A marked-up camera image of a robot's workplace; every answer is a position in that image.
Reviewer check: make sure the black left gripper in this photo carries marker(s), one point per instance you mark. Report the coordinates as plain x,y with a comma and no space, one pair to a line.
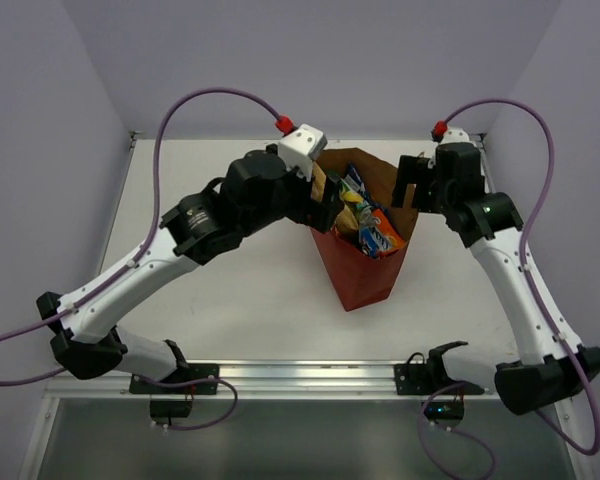
325,206

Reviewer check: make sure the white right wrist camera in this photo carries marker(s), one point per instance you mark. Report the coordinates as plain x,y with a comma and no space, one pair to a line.
443,134

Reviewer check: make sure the dark blue snack bag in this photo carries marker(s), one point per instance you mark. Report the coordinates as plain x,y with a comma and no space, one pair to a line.
355,181

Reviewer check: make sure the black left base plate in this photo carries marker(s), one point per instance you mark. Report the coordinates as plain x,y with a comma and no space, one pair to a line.
195,371

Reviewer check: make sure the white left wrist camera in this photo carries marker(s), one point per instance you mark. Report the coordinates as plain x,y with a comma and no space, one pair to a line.
300,149

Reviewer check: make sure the green yellow chips bag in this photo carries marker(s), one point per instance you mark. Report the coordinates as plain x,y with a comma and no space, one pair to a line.
361,206

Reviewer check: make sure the aluminium front rail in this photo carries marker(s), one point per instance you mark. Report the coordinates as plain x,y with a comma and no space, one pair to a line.
260,380

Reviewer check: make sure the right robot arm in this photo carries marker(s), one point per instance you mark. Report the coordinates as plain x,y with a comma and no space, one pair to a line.
553,362

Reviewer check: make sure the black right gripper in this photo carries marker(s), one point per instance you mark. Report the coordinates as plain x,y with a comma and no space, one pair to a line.
410,172

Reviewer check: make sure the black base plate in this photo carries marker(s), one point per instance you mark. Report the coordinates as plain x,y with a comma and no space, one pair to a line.
195,371
412,379

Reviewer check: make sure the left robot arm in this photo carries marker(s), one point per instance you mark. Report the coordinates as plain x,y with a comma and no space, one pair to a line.
256,191

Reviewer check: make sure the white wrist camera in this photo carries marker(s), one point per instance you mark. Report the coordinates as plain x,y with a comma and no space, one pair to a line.
300,149
443,134

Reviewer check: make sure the aluminium right table rail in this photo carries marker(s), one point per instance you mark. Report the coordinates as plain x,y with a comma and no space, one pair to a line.
486,162

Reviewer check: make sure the red paper bag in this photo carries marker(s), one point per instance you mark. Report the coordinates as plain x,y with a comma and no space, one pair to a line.
358,279

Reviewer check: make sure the brown kraft snack bag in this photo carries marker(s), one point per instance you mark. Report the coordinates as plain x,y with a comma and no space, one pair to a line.
345,223

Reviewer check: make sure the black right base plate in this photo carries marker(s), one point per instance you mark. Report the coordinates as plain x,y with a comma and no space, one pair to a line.
412,379

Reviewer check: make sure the orange snack packet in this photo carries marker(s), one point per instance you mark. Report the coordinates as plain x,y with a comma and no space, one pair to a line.
377,236

